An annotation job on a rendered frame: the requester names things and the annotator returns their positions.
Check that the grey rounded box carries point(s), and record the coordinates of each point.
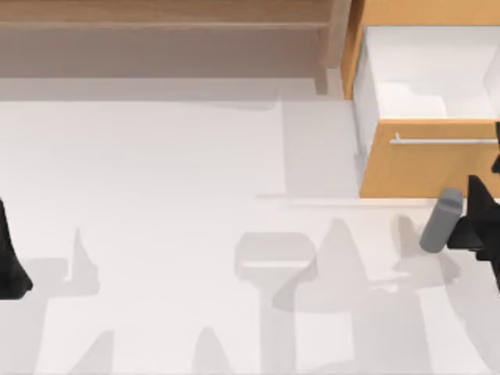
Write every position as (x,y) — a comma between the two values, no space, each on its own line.
(440,222)

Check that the pale wooden drawer front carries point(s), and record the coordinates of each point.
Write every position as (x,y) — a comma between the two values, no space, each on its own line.
(422,172)

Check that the pulled-out drawer with white inside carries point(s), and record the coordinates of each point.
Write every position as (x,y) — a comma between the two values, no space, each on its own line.
(426,70)

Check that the wooden cupboard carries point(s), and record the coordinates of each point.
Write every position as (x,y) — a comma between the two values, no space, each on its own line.
(353,47)

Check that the wooden open shelves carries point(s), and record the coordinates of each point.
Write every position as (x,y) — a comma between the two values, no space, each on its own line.
(164,35)

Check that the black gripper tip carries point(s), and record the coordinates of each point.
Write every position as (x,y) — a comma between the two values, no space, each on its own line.
(11,265)

